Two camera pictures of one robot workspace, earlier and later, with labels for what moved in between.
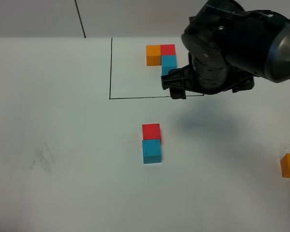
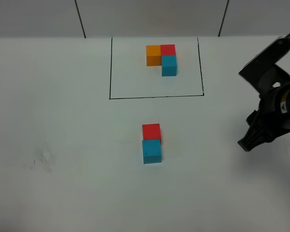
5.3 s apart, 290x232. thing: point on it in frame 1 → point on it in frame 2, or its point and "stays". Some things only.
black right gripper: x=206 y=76 → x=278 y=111
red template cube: x=167 y=49 stays
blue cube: x=151 y=151 stays
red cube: x=151 y=131 stays
